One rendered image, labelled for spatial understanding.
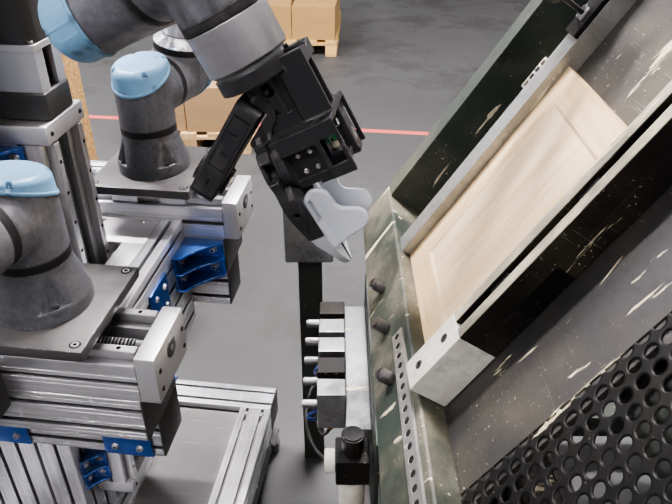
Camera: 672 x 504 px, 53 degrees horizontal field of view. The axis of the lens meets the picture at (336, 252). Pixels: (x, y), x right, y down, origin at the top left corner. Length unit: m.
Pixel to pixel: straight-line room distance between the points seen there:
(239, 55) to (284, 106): 0.06
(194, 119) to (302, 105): 3.48
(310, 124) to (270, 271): 2.42
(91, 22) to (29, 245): 0.47
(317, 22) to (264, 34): 5.23
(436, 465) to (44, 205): 0.66
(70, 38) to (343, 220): 0.29
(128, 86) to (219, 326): 1.46
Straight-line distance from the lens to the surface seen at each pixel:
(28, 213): 1.02
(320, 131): 0.58
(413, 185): 1.65
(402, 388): 1.15
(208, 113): 4.04
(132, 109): 1.44
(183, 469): 1.95
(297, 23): 5.83
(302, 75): 0.59
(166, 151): 1.48
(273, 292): 2.86
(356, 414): 1.31
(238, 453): 1.94
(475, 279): 1.19
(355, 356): 1.42
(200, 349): 2.62
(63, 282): 1.09
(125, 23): 0.62
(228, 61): 0.58
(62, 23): 0.65
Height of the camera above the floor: 1.68
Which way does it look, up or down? 33 degrees down
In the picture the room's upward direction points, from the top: straight up
